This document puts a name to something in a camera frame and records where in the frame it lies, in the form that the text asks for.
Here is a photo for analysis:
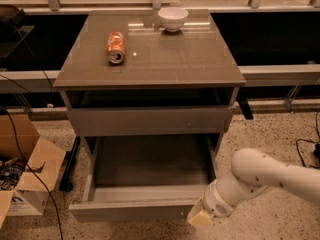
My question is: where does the black power adapter with cable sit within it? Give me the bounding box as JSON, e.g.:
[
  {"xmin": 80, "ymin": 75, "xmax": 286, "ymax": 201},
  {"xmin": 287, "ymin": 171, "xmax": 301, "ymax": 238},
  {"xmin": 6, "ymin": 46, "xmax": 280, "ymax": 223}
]
[{"xmin": 295, "ymin": 113, "xmax": 320, "ymax": 169}]

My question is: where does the grey top drawer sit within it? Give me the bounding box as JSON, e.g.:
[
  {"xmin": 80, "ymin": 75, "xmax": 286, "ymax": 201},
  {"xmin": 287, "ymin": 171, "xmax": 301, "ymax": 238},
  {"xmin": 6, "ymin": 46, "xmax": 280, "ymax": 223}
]
[{"xmin": 67, "ymin": 106, "xmax": 233, "ymax": 137}]

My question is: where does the open cardboard box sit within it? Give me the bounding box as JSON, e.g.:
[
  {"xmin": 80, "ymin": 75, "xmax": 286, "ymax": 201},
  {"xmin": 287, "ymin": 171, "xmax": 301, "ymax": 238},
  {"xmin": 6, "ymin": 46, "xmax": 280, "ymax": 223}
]
[{"xmin": 0, "ymin": 115, "xmax": 65, "ymax": 227}]

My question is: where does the white ceramic bowl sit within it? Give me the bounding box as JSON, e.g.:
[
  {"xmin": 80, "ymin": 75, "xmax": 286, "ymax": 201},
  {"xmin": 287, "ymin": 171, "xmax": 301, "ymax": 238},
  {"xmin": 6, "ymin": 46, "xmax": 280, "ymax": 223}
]
[{"xmin": 158, "ymin": 7, "xmax": 189, "ymax": 32}]

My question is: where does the grey drawer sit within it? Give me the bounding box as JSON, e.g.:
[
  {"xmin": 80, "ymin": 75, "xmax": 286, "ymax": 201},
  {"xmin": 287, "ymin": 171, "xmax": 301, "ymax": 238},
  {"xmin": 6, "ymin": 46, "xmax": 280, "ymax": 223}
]
[
  {"xmin": 67, "ymin": 106, "xmax": 233, "ymax": 137},
  {"xmin": 69, "ymin": 134, "xmax": 219, "ymax": 222}
]

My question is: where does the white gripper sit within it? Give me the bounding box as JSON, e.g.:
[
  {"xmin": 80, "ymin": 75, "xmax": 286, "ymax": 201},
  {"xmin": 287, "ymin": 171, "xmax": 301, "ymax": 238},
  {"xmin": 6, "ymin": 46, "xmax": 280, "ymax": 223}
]
[{"xmin": 187, "ymin": 172, "xmax": 267, "ymax": 227}]

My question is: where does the orange soda can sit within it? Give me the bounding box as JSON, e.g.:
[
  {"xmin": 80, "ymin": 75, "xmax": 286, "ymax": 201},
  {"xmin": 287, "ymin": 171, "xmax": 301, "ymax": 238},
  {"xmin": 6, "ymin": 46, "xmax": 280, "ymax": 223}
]
[{"xmin": 107, "ymin": 32, "xmax": 126, "ymax": 64}]

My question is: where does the black cable left floor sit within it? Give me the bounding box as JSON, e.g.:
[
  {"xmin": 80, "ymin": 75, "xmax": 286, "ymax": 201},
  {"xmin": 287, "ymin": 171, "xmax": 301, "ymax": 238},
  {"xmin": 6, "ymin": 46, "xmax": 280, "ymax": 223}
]
[{"xmin": 0, "ymin": 73, "xmax": 64, "ymax": 240}]

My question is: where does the black stand foot left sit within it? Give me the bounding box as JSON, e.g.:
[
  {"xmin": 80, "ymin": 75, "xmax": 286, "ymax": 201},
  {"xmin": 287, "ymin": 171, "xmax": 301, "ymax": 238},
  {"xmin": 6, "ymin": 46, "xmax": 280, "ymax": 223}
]
[{"xmin": 59, "ymin": 137, "xmax": 81, "ymax": 192}]

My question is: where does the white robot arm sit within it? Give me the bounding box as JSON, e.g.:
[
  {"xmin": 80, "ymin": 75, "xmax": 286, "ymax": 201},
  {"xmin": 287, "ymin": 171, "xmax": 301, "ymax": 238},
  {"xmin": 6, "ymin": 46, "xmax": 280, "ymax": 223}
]
[{"xmin": 187, "ymin": 148, "xmax": 320, "ymax": 227}]

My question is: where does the grey drawer cabinet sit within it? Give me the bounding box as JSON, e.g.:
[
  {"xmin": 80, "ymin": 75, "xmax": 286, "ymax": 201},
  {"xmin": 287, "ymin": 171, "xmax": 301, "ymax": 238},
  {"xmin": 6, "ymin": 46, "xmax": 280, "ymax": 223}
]
[{"xmin": 54, "ymin": 11, "xmax": 245, "ymax": 150}]

